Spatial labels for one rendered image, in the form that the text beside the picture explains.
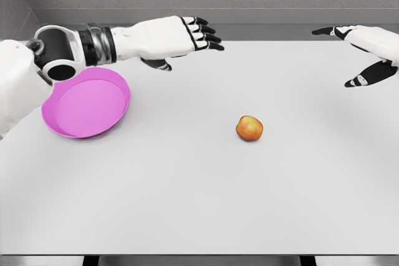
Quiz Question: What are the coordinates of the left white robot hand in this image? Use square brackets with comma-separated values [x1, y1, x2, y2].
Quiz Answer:
[138, 15, 225, 72]

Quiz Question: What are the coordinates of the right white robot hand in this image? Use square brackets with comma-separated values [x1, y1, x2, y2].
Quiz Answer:
[311, 24, 399, 88]

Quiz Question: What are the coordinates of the pink round plate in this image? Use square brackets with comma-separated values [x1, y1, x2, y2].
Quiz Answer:
[41, 66, 131, 140]

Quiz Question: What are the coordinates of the red yellow apple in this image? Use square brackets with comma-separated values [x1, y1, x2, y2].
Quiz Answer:
[236, 115, 264, 142]

